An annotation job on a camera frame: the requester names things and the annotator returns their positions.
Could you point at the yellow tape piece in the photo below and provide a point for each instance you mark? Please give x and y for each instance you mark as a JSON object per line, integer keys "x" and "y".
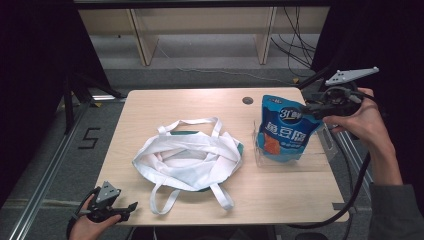
{"x": 98, "y": 104}
{"x": 295, "y": 80}

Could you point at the black curtain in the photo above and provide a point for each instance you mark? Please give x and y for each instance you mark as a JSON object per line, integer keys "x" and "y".
{"x": 30, "y": 83}
{"x": 393, "y": 40}

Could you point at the person's right hand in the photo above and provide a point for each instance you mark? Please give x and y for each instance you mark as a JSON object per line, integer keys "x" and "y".
{"x": 363, "y": 126}

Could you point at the black stand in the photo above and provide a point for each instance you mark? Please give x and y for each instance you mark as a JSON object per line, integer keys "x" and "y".
{"x": 311, "y": 80}
{"x": 81, "y": 86}

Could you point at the long metal floor rail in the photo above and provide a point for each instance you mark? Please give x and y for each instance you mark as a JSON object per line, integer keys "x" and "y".
{"x": 350, "y": 150}
{"x": 43, "y": 186}

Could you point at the blue snack pouch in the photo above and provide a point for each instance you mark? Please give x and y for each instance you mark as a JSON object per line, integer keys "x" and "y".
{"x": 283, "y": 133}

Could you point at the white tote bag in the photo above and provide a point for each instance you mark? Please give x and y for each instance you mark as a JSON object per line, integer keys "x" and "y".
{"x": 186, "y": 163}

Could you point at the short metal floor rail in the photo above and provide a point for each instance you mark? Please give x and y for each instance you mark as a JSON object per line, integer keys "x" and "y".
{"x": 110, "y": 97}

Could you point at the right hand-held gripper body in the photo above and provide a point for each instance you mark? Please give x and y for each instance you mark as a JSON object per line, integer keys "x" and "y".
{"x": 340, "y": 96}

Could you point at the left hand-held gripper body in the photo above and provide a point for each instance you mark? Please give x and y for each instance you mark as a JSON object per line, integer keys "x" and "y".
{"x": 106, "y": 195}

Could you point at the light wooden shelf unit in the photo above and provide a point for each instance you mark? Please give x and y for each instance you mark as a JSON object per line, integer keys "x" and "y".
{"x": 200, "y": 20}

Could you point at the person's left hand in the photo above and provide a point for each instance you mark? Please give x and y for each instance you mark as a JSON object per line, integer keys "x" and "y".
{"x": 86, "y": 228}

